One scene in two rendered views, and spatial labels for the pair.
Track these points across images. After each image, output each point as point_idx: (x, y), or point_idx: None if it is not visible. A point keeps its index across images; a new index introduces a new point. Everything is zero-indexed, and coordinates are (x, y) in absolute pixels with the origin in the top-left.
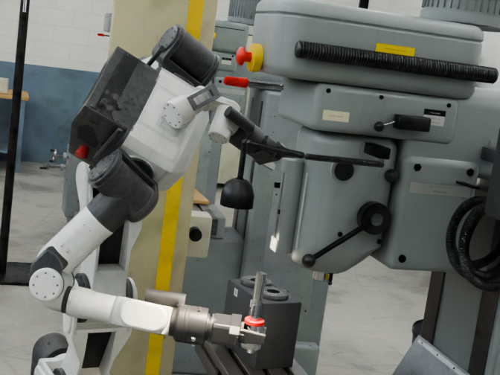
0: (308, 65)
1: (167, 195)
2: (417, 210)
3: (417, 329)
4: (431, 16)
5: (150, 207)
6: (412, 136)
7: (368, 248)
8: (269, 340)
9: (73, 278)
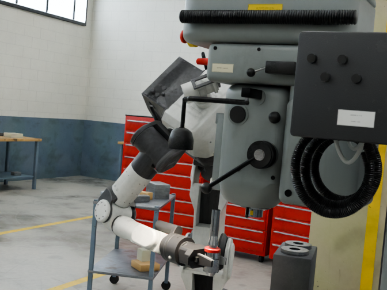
0: (196, 29)
1: (368, 209)
2: None
3: None
4: None
5: (163, 160)
6: (290, 81)
7: (264, 183)
8: (280, 287)
9: (132, 213)
